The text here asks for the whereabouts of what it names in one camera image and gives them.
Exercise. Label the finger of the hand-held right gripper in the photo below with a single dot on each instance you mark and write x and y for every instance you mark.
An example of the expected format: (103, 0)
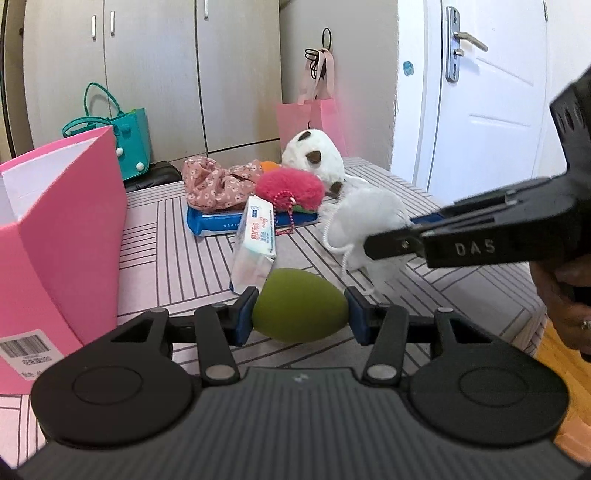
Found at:
(517, 196)
(485, 247)

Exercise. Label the teal felt handbag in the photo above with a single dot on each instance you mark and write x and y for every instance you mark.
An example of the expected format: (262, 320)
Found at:
(134, 138)

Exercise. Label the pink tote bag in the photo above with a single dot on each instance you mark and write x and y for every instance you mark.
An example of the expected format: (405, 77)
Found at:
(323, 120)

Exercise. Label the pink paper box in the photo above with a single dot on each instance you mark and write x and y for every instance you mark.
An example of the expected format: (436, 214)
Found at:
(69, 240)

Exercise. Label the white brown plush cat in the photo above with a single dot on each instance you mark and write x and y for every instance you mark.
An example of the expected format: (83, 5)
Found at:
(318, 154)

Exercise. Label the beige wardrobe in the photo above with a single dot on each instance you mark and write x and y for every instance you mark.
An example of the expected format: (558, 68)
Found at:
(161, 74)

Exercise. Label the black suitcase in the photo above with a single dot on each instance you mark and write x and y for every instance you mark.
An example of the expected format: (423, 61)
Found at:
(157, 173)

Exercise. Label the blue wall sticker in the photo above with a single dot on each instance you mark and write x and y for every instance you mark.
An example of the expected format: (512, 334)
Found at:
(408, 68)

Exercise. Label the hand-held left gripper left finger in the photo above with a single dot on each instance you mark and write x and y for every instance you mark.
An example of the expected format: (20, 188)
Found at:
(242, 319)

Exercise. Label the orange soft toy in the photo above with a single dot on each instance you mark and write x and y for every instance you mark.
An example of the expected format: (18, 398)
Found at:
(270, 166)

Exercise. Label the white tissue packet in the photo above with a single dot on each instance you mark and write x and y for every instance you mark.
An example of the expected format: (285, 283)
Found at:
(254, 249)

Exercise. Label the pink floral cloth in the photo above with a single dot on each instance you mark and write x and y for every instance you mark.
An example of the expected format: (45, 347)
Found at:
(212, 184)

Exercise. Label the green egg-shaped sponge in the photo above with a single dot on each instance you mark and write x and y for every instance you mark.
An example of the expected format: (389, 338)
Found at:
(300, 307)

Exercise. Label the pink striped table cover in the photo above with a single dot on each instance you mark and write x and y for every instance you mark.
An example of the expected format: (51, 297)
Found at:
(184, 272)

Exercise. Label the blue wet wipes pack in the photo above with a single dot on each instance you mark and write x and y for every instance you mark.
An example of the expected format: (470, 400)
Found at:
(214, 224)

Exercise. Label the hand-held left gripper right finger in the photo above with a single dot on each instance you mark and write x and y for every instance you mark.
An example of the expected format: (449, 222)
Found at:
(358, 319)

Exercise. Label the person's right hand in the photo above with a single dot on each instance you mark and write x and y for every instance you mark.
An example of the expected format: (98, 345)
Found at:
(568, 304)

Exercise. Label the white door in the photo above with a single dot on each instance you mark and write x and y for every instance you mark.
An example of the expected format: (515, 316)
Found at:
(498, 120)

